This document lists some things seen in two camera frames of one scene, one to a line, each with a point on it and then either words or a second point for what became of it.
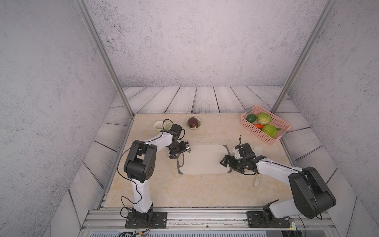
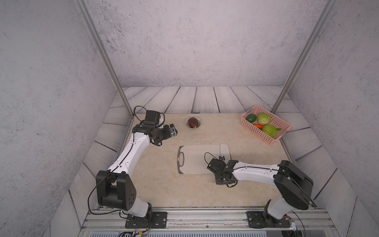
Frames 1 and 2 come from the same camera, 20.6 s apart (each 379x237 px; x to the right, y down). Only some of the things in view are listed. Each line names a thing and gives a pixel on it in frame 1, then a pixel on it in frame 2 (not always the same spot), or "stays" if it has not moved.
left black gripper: x=184 y=149 to x=168 y=133
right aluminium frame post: x=305 y=55 stays
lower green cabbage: x=270 y=130 stays
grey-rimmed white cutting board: x=204 y=159 stays
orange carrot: x=259 y=126 stays
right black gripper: x=231 y=159 to x=218 y=182
